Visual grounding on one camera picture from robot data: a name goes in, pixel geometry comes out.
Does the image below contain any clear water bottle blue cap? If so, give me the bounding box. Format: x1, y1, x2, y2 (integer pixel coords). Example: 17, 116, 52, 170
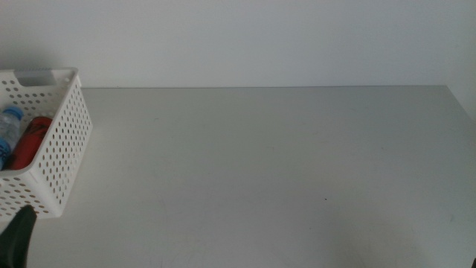
0, 106, 25, 172

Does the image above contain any white perforated plastic basket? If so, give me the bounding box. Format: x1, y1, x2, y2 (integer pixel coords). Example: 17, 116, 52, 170
0, 66, 94, 224

